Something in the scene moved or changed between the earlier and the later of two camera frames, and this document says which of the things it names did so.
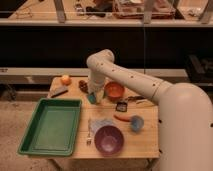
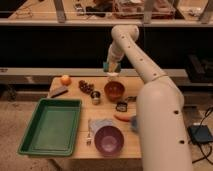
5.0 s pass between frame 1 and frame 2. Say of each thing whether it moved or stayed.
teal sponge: moved
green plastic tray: stayed
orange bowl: stayed
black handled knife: stayed
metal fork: stayed
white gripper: moved
